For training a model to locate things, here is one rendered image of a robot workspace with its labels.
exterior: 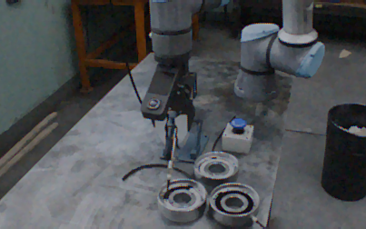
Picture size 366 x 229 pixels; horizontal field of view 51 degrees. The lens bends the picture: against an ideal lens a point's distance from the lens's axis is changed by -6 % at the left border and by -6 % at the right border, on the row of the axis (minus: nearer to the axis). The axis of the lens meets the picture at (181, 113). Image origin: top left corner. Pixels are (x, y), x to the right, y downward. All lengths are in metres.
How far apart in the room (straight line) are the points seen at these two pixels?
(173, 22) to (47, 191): 0.51
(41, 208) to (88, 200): 0.11
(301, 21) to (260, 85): 0.27
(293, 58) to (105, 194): 0.64
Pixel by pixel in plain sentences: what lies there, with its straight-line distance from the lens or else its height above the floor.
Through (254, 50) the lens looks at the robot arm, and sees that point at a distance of 1.25.
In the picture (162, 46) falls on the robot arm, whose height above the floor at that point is 1.15.
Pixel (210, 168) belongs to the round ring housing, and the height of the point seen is 0.82.
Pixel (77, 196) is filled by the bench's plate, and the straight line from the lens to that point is 0.95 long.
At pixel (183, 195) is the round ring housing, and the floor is 0.82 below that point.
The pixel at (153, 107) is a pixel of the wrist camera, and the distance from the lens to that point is 0.71.
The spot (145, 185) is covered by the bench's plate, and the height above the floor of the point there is 0.80.
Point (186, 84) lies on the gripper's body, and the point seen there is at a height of 1.07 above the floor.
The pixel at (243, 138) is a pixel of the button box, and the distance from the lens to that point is 1.03.
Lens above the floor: 1.40
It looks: 29 degrees down
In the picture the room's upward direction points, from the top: 2 degrees counter-clockwise
